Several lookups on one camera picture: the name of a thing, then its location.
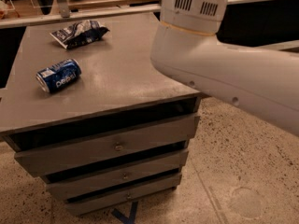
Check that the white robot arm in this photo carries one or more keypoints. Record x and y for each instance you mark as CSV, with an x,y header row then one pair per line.
x,y
262,82

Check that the grey drawer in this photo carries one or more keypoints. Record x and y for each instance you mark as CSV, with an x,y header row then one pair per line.
x,y
111,177
54,159
131,193

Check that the middle grey drawer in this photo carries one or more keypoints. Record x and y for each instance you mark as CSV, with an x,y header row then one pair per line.
x,y
111,177

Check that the top grey drawer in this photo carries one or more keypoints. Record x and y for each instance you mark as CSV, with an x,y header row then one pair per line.
x,y
54,159

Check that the grey drawer cabinet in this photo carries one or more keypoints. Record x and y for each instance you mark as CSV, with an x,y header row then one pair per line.
x,y
118,91

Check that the crumpled blue chip bag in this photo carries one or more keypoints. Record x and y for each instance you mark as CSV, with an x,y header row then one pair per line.
x,y
79,34

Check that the metal frame railing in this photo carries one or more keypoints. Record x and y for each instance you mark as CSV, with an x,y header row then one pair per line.
x,y
25,14

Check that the bottom grey drawer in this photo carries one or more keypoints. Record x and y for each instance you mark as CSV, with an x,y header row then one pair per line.
x,y
131,193

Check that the blue pepsi can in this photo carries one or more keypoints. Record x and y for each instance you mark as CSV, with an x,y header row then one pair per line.
x,y
58,76

